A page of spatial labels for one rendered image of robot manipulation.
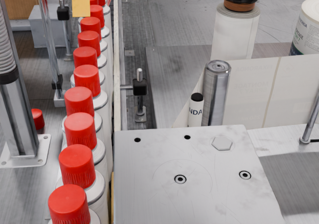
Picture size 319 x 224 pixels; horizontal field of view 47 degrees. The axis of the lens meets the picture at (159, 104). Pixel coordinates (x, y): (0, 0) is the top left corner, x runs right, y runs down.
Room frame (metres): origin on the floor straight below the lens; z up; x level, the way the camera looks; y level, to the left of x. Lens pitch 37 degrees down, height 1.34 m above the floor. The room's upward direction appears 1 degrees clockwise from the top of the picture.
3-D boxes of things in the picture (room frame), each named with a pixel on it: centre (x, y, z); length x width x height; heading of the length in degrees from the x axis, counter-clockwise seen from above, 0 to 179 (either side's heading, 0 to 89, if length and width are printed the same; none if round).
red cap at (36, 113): (0.59, 0.26, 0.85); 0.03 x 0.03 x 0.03
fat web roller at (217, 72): (0.46, -0.08, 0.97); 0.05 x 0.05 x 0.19
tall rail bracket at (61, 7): (0.89, 0.23, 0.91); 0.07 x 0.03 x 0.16; 97
